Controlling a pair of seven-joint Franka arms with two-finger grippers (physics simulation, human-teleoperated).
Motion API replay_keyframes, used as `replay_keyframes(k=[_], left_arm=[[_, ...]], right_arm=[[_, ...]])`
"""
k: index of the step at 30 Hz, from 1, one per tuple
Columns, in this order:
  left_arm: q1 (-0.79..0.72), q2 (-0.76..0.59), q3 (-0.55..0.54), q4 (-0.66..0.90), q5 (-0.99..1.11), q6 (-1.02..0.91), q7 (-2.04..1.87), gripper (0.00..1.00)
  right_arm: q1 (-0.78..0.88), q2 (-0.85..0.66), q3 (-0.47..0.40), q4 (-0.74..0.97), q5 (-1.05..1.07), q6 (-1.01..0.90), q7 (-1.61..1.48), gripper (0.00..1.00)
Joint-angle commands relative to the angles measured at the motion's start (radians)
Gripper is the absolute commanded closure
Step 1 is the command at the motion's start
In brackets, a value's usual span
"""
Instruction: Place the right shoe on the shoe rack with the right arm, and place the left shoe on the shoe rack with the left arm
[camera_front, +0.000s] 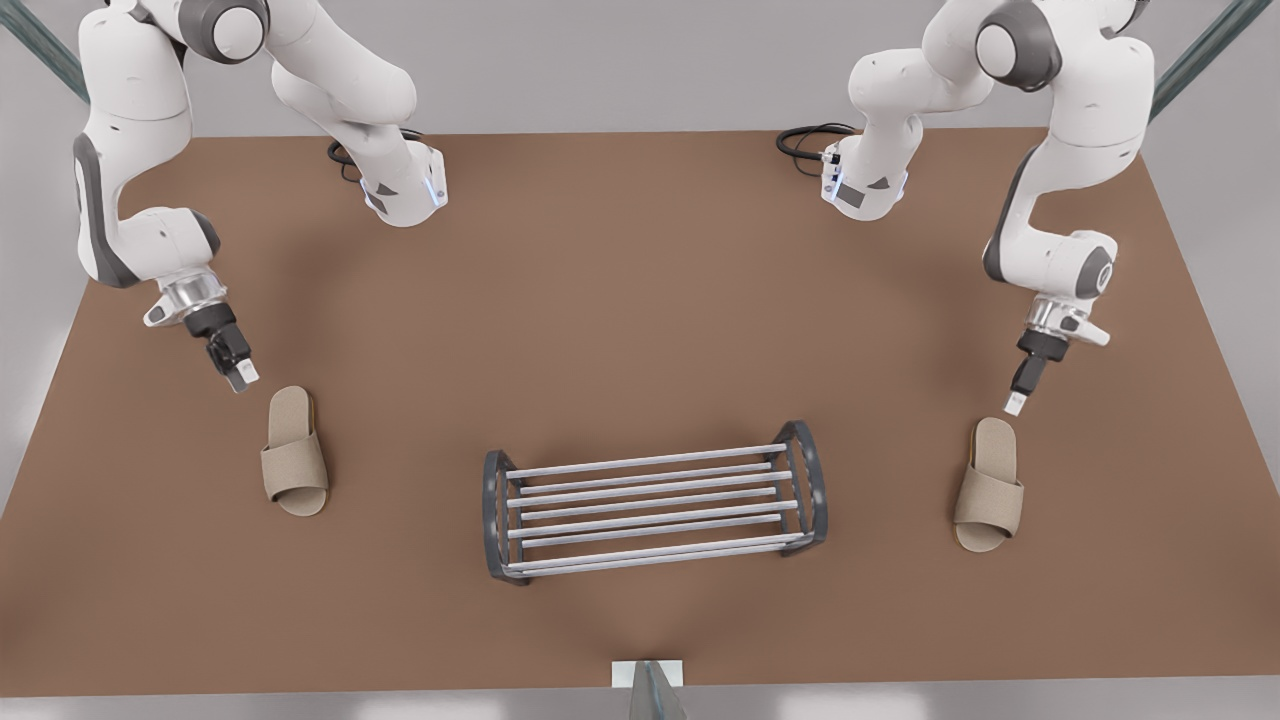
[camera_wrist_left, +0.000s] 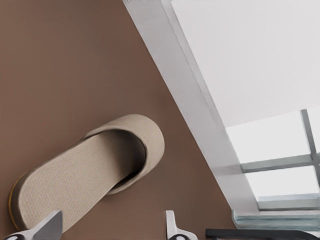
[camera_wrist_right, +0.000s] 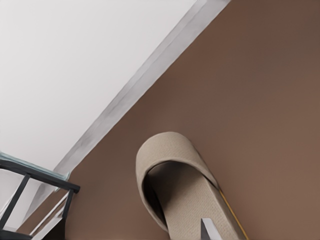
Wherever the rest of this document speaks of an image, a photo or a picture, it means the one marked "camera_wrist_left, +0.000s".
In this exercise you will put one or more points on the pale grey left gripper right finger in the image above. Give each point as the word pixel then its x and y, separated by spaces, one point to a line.
pixel 172 226

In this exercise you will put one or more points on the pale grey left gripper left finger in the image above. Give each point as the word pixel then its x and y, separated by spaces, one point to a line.
pixel 47 226

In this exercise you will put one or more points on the beige fabric slipper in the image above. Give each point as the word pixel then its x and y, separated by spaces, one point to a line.
pixel 82 170

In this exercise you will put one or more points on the grey window frame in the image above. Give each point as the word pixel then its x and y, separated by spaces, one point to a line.
pixel 287 190

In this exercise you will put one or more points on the silver frame rail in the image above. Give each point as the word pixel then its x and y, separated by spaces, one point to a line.
pixel 190 95

